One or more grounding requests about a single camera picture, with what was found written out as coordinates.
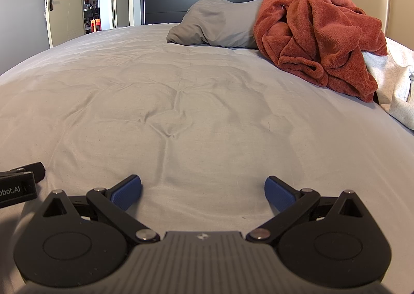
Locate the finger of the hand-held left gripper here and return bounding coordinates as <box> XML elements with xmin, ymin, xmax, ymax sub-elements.
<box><xmin>11</xmin><ymin>161</ymin><xmax>46</xmax><ymax>183</ymax></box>

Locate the rust fleece blanket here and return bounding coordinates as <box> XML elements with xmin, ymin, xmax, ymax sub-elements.
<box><xmin>253</xmin><ymin>0</ymin><xmax>388</xmax><ymax>103</ymax></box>

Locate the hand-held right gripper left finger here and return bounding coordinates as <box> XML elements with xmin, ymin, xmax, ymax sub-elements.
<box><xmin>42</xmin><ymin>174</ymin><xmax>160</xmax><ymax>244</ymax></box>

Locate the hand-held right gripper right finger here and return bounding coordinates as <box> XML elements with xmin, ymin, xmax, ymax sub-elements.
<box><xmin>246</xmin><ymin>175</ymin><xmax>372</xmax><ymax>244</ymax></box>

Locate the white sweatshirt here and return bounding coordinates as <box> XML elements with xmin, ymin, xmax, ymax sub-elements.
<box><xmin>360</xmin><ymin>37</ymin><xmax>414</xmax><ymax>130</ymax></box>

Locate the grey pillow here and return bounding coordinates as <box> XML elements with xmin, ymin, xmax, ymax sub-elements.
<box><xmin>166</xmin><ymin>0</ymin><xmax>270</xmax><ymax>50</ymax></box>

